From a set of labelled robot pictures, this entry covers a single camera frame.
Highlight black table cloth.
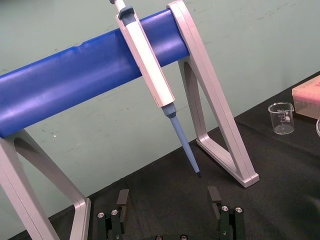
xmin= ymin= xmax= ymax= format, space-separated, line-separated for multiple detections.
xmin=9 ymin=71 xmax=320 ymax=240

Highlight pink pipette tip box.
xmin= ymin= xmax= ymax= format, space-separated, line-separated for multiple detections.
xmin=291 ymin=75 xmax=320 ymax=120

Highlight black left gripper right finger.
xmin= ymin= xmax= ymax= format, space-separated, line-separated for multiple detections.
xmin=207 ymin=186 xmax=245 ymax=240

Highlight small clear glass beaker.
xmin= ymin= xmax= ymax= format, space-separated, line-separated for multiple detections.
xmin=267 ymin=101 xmax=294 ymax=135

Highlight blue and grey pipette stand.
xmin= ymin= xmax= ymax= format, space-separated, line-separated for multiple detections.
xmin=0 ymin=0 xmax=260 ymax=240

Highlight white and blue pipette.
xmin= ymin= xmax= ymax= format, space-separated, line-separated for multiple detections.
xmin=108 ymin=0 xmax=202 ymax=179

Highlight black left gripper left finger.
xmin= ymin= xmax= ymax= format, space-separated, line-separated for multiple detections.
xmin=96 ymin=188 xmax=130 ymax=240

